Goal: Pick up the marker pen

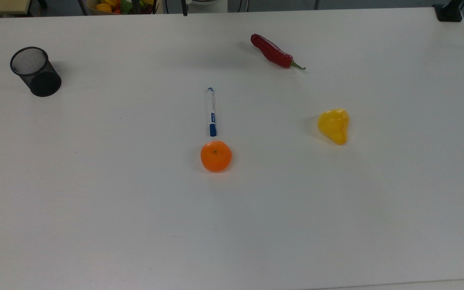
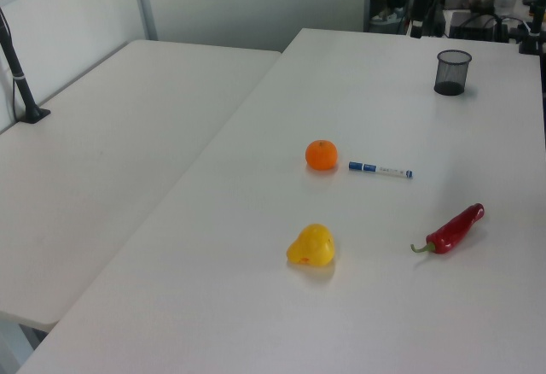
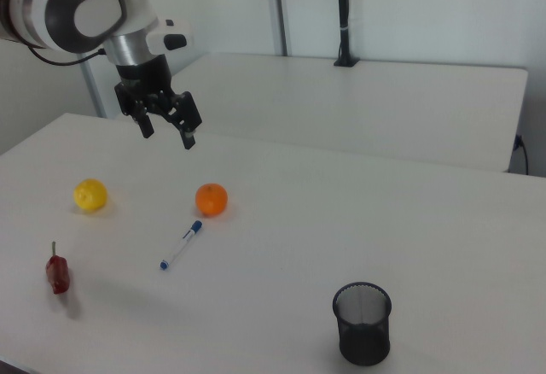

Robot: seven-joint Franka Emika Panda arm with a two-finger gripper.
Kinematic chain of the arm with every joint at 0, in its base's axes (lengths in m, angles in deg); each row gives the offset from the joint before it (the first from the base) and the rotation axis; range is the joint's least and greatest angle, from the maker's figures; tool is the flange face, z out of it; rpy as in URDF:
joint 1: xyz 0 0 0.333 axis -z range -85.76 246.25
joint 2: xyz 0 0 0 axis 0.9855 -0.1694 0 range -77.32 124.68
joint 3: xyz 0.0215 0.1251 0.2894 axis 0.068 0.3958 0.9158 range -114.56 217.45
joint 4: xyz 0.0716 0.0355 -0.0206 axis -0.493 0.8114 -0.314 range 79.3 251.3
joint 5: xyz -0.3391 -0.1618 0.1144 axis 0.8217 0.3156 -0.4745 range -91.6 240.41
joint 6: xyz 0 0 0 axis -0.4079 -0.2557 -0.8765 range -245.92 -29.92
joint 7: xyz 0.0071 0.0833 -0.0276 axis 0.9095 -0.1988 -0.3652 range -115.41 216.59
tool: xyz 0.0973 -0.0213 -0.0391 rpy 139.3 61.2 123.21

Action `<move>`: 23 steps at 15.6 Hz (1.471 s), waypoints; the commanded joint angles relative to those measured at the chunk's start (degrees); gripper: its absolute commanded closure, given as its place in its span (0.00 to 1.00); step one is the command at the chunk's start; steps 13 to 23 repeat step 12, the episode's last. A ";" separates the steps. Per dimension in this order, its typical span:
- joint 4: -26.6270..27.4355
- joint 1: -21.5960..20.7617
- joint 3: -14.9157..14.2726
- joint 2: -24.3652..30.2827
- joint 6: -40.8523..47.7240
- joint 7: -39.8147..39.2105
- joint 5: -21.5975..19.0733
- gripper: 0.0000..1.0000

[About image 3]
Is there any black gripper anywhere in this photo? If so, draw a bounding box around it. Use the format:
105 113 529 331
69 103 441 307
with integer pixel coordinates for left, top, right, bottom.
113 52 203 151

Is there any blue white marker pen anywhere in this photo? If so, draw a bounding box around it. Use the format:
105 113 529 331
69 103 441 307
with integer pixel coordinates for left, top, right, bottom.
160 219 204 272

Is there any black mesh pen cup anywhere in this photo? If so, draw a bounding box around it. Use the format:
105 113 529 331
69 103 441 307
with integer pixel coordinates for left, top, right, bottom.
332 281 392 367

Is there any orange mandarin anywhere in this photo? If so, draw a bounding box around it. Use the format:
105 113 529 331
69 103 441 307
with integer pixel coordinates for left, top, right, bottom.
195 182 229 218

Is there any yellow bell pepper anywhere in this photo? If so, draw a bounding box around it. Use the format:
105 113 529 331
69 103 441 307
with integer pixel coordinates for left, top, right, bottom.
73 178 108 212

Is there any white neighbouring table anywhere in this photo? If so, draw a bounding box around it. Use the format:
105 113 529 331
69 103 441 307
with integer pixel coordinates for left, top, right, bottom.
114 52 530 174

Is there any red chili pepper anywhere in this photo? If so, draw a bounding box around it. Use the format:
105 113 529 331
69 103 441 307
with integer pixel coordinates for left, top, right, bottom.
45 241 72 296

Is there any grey partition post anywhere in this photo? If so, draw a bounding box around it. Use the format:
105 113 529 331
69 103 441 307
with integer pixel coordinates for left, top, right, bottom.
78 53 108 119
270 0 288 56

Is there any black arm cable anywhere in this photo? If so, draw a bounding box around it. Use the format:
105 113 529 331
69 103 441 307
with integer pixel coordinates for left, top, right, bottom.
27 44 107 67

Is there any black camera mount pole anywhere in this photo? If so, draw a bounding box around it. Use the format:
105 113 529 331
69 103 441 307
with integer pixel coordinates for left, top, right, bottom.
332 0 361 68

